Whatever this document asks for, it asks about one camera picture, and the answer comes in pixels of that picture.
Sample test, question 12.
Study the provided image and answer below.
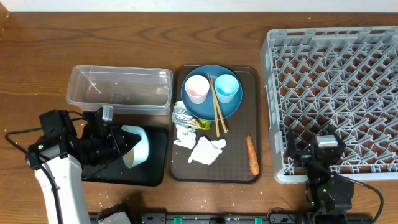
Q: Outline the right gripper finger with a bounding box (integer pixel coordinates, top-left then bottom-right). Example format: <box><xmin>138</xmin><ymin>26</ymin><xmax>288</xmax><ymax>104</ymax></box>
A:
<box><xmin>326</xmin><ymin>124</ymin><xmax>344</xmax><ymax>145</ymax></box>
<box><xmin>287</xmin><ymin>128</ymin><xmax>297</xmax><ymax>152</ymax></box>

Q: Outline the light blue bowl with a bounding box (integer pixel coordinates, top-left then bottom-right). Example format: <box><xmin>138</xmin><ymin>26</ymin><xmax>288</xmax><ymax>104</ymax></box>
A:
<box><xmin>121</xmin><ymin>125</ymin><xmax>149</xmax><ymax>169</ymax></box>

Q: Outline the aluminium foil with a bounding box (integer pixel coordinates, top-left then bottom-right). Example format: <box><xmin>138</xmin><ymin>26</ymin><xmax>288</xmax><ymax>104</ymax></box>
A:
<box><xmin>172</xmin><ymin>101</ymin><xmax>196</xmax><ymax>149</ymax></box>

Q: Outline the green snack wrapper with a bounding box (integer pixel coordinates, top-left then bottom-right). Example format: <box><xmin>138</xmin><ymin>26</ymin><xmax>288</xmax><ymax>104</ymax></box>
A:
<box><xmin>188</xmin><ymin>118</ymin><xmax>211</xmax><ymax>131</ymax></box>

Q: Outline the white napkin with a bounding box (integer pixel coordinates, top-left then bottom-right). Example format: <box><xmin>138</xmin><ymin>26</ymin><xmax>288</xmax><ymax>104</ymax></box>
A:
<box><xmin>188</xmin><ymin>136</ymin><xmax>226</xmax><ymax>165</ymax></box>

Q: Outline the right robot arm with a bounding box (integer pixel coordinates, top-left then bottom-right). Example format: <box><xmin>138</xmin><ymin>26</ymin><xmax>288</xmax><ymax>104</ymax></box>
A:
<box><xmin>287</xmin><ymin>126</ymin><xmax>354</xmax><ymax>223</ymax></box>

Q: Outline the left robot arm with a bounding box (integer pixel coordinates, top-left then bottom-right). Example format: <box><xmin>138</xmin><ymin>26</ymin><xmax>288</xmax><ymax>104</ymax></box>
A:
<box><xmin>26</xmin><ymin>106</ymin><xmax>149</xmax><ymax>223</ymax></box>

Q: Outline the black waste tray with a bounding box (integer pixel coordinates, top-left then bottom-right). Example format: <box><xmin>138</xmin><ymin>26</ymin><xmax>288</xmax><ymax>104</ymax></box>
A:
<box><xmin>82</xmin><ymin>127</ymin><xmax>168</xmax><ymax>187</ymax></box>

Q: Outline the grey dishwasher rack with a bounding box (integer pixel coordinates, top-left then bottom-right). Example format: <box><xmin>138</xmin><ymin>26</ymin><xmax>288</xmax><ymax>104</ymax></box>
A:
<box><xmin>261</xmin><ymin>27</ymin><xmax>397</xmax><ymax>184</ymax></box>

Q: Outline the orange carrot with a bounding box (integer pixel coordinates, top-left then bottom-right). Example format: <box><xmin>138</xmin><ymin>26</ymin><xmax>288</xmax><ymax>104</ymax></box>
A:
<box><xmin>246</xmin><ymin>134</ymin><xmax>260</xmax><ymax>175</ymax></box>

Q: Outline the clear plastic bin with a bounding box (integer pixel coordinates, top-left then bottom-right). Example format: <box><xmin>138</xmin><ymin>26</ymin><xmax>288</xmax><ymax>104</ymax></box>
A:
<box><xmin>66</xmin><ymin>65</ymin><xmax>173</xmax><ymax>115</ymax></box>

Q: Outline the brown serving tray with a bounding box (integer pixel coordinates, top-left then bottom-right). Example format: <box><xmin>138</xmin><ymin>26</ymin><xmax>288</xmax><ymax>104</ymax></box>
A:
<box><xmin>169</xmin><ymin>65</ymin><xmax>262</xmax><ymax>184</ymax></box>

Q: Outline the right wooden chopstick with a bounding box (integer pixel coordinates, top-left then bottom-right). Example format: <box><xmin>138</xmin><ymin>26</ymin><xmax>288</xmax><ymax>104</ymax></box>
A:
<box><xmin>211</xmin><ymin>78</ymin><xmax>228</xmax><ymax>134</ymax></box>

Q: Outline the wooden chopstick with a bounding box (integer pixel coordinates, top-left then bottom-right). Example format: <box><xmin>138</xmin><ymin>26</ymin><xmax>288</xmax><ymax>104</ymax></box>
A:
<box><xmin>211</xmin><ymin>78</ymin><xmax>228</xmax><ymax>134</ymax></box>
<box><xmin>207</xmin><ymin>74</ymin><xmax>220</xmax><ymax>138</ymax></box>

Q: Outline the dark blue plate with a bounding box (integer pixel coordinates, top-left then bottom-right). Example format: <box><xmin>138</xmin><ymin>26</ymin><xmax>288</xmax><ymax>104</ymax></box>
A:
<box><xmin>180</xmin><ymin>65</ymin><xmax>243</xmax><ymax>121</ymax></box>

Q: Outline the light blue cup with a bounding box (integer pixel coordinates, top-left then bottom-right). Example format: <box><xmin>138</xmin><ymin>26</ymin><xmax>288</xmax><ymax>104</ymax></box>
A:
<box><xmin>214</xmin><ymin>74</ymin><xmax>239</xmax><ymax>103</ymax></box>

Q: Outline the pink cup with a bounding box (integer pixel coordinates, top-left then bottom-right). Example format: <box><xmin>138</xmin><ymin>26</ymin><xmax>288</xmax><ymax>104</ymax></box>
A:
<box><xmin>185</xmin><ymin>75</ymin><xmax>210</xmax><ymax>105</ymax></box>

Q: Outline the left wooden chopstick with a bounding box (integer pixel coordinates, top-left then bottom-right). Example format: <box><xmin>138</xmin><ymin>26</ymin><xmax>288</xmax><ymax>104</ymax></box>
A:
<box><xmin>207</xmin><ymin>74</ymin><xmax>220</xmax><ymax>138</ymax></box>

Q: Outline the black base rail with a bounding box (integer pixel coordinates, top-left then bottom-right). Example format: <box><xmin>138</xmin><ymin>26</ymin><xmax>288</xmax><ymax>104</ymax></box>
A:
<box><xmin>88</xmin><ymin>212</ymin><xmax>374</xmax><ymax>224</ymax></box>

